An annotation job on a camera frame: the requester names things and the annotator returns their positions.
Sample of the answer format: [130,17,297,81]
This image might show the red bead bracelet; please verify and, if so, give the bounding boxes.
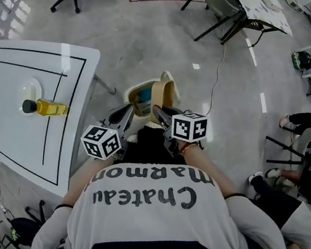
[179,140,200,157]

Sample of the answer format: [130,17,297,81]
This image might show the pale labelled tub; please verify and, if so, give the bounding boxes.
[132,98,153,118]

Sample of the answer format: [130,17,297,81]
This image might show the person's white printed shirt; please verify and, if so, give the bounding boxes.
[31,150,298,249]

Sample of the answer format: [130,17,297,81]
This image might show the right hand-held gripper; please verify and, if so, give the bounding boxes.
[148,105,210,159]

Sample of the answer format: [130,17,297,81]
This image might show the teal item in bin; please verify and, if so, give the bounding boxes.
[137,87,154,102]

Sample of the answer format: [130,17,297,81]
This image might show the white floor cable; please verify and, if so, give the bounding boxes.
[207,41,227,114]

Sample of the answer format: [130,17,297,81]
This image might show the person's right forearm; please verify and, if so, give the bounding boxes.
[177,143,242,200]

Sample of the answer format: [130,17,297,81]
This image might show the white box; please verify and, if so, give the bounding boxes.
[257,0,282,12]

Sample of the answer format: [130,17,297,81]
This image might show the person's left forearm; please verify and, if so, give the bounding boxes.
[59,152,113,216]

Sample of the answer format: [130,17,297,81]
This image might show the yellow oil bottle black cap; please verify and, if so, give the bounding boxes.
[21,96,70,119]

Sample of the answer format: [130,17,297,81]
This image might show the person's black trousers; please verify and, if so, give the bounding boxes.
[113,121,191,171]

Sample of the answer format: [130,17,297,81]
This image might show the beige trash bin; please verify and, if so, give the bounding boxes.
[116,66,185,149]

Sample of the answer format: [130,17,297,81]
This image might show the brown cardboard piece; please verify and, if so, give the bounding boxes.
[147,78,177,124]

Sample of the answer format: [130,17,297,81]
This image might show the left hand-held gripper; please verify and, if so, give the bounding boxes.
[78,99,136,163]

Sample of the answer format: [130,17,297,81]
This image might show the patterned table black legs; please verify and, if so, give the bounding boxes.
[194,0,297,53]

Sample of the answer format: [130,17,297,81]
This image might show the white table with black lines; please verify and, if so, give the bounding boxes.
[0,36,102,200]

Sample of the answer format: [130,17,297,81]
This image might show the white plate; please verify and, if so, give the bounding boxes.
[19,77,44,103]

